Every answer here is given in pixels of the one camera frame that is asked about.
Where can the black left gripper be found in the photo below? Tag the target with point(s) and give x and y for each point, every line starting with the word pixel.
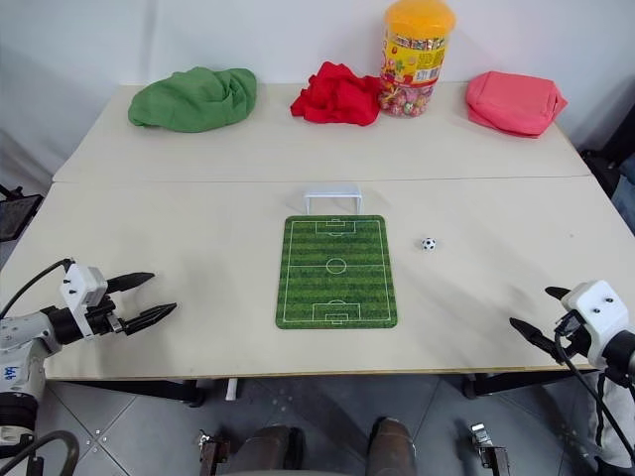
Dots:
pixel 106 320

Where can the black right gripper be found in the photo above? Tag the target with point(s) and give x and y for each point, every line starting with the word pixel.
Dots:
pixel 573 337

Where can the tiny soccer ball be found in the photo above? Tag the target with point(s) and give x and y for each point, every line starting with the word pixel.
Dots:
pixel 428 244

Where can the green soccer field mat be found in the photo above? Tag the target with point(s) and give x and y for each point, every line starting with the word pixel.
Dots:
pixel 336 273

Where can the white table leg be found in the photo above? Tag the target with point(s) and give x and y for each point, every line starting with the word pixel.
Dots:
pixel 231 389

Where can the black mesh chair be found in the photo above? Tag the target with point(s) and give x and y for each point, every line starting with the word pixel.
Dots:
pixel 17 213

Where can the dark background equipment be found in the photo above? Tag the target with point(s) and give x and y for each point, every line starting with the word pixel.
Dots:
pixel 620 144

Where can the dark rounded shape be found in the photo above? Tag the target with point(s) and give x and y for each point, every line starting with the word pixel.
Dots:
pixel 392 446
pixel 268 451

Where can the green crumpled cloth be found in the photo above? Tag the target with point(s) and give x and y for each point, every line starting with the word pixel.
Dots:
pixel 191 101

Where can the pink folded cloth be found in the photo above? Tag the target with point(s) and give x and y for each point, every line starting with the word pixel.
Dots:
pixel 513 104

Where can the red crumpled cloth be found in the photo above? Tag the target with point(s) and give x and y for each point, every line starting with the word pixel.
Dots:
pixel 337 96

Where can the candy jar with orange lid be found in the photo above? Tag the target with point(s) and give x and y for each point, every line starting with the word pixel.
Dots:
pixel 414 59

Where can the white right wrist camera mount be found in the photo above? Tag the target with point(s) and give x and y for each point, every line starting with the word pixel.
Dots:
pixel 597 312

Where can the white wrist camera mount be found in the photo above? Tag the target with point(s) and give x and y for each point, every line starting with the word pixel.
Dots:
pixel 83 287
pixel 597 312

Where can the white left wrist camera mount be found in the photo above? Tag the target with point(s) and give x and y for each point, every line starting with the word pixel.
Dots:
pixel 83 287

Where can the black table frame bar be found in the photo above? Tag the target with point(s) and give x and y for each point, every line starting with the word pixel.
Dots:
pixel 149 389
pixel 526 382

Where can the small white goal frame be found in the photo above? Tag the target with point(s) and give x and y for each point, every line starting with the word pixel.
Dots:
pixel 333 198

